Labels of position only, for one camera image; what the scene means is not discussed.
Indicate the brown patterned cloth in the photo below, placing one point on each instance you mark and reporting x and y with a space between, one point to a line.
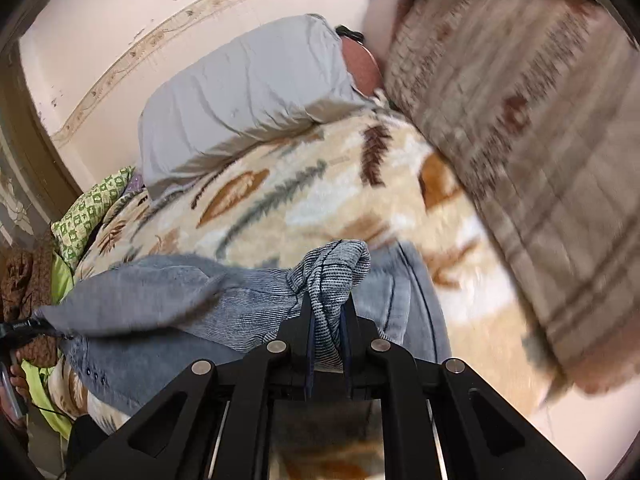
25 285

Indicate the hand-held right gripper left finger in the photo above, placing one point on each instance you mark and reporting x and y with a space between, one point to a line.
309 332

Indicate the brown striped fringed throw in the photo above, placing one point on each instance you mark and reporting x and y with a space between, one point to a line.
525 135

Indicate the green patterned pillow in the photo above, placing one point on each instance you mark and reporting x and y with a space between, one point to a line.
87 210

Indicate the person's left hand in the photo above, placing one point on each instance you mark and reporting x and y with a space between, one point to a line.
19 377

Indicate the black eyeglasses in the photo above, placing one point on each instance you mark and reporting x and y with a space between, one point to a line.
350 34

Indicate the lime green cloth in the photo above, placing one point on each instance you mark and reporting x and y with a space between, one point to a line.
47 385

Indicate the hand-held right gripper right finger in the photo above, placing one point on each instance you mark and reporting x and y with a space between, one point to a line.
345 332

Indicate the pink pillow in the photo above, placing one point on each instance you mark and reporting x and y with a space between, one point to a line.
362 70

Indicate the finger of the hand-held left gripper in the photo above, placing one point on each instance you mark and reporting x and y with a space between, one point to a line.
27 326

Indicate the leaf-print fleece blanket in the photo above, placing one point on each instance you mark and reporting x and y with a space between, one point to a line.
310 195

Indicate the grey pillow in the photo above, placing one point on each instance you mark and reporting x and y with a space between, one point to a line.
240 95

